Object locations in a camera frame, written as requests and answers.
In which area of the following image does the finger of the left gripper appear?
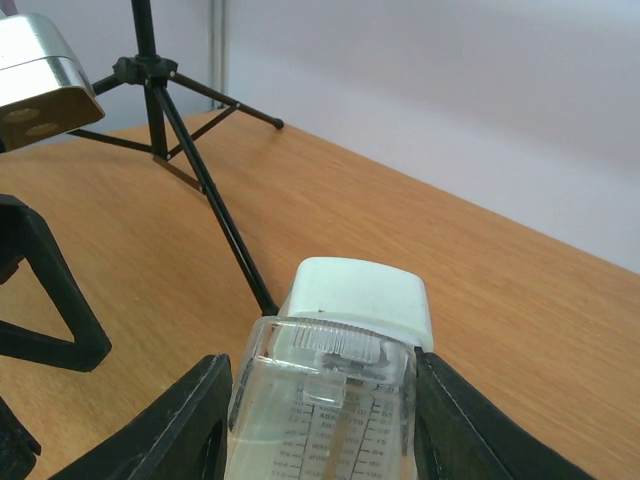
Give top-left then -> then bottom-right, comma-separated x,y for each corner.
0,194 -> 112,374

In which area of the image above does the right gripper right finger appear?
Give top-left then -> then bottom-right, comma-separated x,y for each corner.
414,348 -> 593,480

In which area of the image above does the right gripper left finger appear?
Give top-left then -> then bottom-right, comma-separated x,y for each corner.
53,354 -> 232,480

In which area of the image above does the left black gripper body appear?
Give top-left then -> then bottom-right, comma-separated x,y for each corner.
0,399 -> 41,480

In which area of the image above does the white metronome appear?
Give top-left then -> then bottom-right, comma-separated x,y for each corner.
279,257 -> 434,352

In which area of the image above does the black music stand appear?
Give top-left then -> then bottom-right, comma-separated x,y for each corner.
71,1 -> 284,316

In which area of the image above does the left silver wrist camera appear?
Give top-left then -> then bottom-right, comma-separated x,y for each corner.
1,13 -> 105,153

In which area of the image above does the aluminium frame rail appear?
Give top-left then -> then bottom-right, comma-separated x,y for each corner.
209,0 -> 229,94

